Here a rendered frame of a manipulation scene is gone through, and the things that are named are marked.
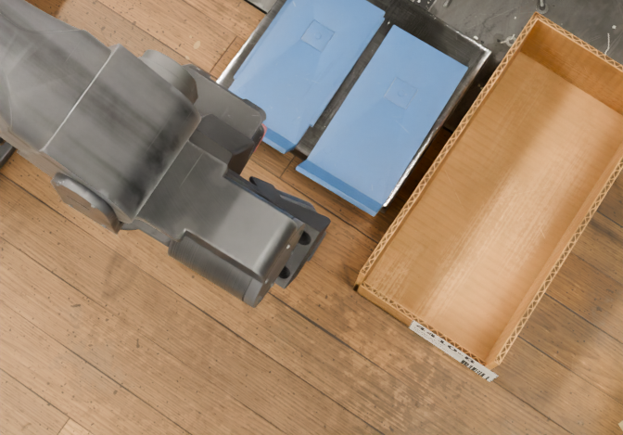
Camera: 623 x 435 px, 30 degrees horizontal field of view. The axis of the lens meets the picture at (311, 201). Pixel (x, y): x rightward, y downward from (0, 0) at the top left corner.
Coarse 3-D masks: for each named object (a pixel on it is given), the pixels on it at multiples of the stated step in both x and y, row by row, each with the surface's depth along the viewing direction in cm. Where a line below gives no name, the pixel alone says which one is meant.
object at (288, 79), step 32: (320, 0) 95; (352, 0) 95; (288, 32) 94; (352, 32) 94; (256, 64) 93; (288, 64) 93; (320, 64) 93; (256, 96) 92; (288, 96) 92; (320, 96) 93; (288, 128) 92
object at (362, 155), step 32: (384, 64) 94; (416, 64) 94; (448, 64) 94; (352, 96) 93; (416, 96) 93; (448, 96) 93; (352, 128) 92; (384, 128) 92; (416, 128) 92; (320, 160) 91; (352, 160) 91; (384, 160) 91; (352, 192) 89; (384, 192) 91
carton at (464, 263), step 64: (512, 64) 96; (576, 64) 93; (512, 128) 95; (576, 128) 95; (448, 192) 93; (512, 192) 93; (576, 192) 93; (384, 256) 91; (448, 256) 92; (512, 256) 92; (448, 320) 90; (512, 320) 89
